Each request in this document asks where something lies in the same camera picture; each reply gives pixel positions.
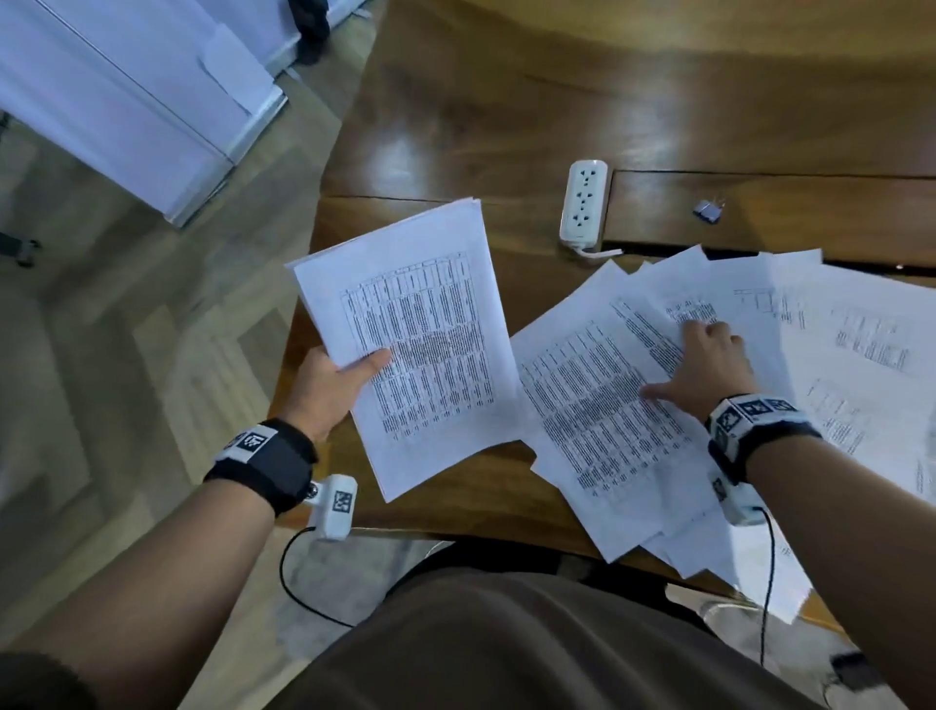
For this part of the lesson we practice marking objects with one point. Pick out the person's left thumb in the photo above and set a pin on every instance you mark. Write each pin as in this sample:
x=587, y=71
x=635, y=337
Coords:
x=368, y=363

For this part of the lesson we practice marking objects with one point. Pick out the black left wrist band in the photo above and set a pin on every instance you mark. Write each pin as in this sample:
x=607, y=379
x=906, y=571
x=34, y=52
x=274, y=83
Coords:
x=274, y=464

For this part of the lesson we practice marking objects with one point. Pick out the stack of printed papers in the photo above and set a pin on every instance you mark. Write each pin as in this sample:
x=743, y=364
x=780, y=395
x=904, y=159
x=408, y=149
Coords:
x=431, y=344

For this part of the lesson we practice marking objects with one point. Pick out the black right wrist band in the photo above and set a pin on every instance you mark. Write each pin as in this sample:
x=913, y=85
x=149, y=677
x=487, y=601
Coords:
x=757, y=428

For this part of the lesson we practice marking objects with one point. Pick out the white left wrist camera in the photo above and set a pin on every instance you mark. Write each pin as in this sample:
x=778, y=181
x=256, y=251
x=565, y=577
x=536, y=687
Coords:
x=334, y=506

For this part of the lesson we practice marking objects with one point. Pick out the large white cabinet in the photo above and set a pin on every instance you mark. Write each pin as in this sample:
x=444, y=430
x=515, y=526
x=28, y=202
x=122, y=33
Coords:
x=124, y=95

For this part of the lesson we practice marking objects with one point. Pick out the small silver binder clip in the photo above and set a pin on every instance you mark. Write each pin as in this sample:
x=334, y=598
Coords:
x=708, y=211

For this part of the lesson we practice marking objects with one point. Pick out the person's right forearm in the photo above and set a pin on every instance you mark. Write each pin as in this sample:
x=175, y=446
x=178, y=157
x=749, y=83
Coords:
x=863, y=541

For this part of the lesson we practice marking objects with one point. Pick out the black chair base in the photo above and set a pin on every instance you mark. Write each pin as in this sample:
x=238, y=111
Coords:
x=20, y=249

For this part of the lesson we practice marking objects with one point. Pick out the black wrist band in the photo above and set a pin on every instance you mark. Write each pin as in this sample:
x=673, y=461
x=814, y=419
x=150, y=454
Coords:
x=757, y=428
x=274, y=464

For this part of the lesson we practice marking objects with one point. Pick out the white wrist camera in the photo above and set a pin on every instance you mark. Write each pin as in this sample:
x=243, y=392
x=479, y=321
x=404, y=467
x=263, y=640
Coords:
x=334, y=506
x=738, y=501

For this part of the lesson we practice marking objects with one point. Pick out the person's right hand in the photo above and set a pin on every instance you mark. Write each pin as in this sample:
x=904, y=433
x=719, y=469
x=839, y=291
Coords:
x=713, y=369

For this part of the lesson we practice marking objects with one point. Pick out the white power strip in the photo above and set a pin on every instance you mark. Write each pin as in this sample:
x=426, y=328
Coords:
x=585, y=201

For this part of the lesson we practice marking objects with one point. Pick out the spread pile of paper sheets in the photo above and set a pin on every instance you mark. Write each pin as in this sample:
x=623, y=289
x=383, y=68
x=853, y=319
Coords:
x=855, y=344

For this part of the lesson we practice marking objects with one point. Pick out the person's right thumb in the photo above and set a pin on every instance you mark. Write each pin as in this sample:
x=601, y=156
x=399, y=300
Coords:
x=660, y=391

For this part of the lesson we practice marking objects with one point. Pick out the person's left forearm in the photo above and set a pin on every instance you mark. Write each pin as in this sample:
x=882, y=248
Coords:
x=161, y=585

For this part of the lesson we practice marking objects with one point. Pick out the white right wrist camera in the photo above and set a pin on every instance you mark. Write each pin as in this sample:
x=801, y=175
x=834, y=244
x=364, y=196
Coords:
x=738, y=501

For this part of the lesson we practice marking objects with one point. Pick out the person's left hand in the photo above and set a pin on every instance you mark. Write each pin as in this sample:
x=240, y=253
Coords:
x=322, y=391

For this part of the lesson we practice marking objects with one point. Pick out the dense table printed sheet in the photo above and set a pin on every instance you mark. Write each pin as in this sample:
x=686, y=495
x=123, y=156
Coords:
x=592, y=409

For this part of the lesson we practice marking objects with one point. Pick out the person's brown clothing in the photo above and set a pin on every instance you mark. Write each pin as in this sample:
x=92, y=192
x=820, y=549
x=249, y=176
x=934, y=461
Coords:
x=512, y=651

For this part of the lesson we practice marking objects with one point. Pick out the person's black shoe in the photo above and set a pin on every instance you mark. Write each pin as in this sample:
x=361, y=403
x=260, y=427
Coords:
x=857, y=671

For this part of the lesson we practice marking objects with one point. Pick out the white paper note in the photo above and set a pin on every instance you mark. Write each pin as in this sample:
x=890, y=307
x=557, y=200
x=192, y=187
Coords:
x=238, y=66

